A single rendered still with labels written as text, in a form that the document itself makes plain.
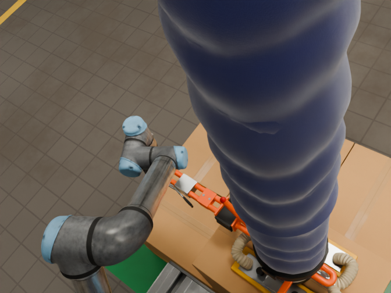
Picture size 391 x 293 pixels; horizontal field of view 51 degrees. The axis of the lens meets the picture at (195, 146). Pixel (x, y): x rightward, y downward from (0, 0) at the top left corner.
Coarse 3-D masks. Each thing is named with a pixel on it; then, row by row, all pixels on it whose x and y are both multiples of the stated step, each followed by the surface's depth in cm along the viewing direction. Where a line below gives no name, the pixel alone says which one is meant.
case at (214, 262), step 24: (216, 240) 157; (336, 240) 147; (192, 264) 155; (216, 264) 153; (360, 264) 141; (384, 264) 139; (216, 288) 176; (240, 288) 146; (312, 288) 141; (360, 288) 137; (384, 288) 136
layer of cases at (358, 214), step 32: (192, 160) 225; (352, 160) 204; (384, 160) 200; (224, 192) 211; (352, 192) 195; (384, 192) 192; (160, 224) 210; (192, 224) 206; (352, 224) 188; (384, 224) 185; (192, 256) 198; (384, 256) 178
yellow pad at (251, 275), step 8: (248, 248) 151; (248, 256) 149; (256, 264) 147; (240, 272) 147; (248, 272) 146; (256, 272) 146; (248, 280) 145; (256, 280) 144; (264, 288) 143; (296, 288) 140; (304, 288) 140
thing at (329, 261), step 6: (330, 240) 146; (330, 246) 144; (336, 246) 144; (330, 252) 143; (336, 252) 143; (348, 252) 142; (330, 258) 142; (354, 258) 141; (330, 264) 141; (336, 270) 140; (342, 270) 140
